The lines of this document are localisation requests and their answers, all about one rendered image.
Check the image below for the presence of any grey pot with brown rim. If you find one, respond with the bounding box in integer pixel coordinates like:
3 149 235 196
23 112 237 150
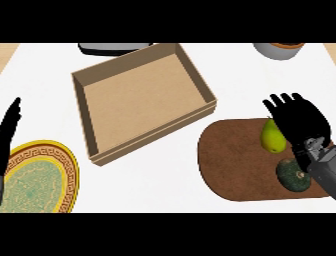
253 42 308 61

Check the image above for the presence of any green pear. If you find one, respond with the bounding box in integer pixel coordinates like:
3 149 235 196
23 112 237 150
260 118 290 155

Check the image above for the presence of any black and grey appliance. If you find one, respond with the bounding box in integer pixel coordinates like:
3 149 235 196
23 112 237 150
77 42 155 57

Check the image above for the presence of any brown cardboard box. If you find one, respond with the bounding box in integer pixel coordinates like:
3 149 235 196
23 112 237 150
71 43 219 167

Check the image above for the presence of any brown wooden cutting board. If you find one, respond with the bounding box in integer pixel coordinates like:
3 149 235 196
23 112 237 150
197 117 336 203

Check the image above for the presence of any yellow patterned plate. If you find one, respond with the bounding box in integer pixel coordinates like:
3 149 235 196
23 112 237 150
0 139 82 214

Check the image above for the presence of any dark green squash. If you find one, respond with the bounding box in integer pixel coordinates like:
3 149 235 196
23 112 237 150
275 158 315 193

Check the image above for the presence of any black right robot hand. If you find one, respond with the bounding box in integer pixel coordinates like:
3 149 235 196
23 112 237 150
262 92 334 173

